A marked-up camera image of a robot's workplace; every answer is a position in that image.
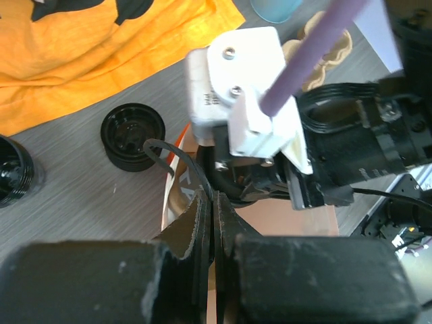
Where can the lower pulp cup carrier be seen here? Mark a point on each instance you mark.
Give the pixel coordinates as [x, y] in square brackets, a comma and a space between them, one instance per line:
[335, 56]

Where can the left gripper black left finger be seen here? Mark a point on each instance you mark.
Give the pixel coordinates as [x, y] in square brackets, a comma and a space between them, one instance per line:
[158, 281]

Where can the orange cartoon mouse cloth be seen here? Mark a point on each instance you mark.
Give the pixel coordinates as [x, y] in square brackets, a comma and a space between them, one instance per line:
[58, 57]

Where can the black ribbed cup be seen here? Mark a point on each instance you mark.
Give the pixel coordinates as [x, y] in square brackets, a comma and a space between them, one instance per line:
[124, 131]

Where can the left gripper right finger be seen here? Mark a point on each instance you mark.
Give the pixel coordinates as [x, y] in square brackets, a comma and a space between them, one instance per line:
[305, 279]

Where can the black cup with lettering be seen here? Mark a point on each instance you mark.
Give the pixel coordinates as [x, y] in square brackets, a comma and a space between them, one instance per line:
[22, 175]

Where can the orange paper bag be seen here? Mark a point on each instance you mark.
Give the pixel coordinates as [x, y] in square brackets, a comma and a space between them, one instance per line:
[287, 216]

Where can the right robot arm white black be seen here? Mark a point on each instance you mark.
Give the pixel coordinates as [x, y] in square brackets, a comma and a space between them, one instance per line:
[410, 23]

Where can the light blue straw holder cup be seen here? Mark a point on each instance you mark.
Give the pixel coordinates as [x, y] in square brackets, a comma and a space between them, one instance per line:
[275, 11]

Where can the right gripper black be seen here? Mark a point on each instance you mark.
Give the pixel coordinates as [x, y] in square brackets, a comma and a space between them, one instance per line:
[354, 132]

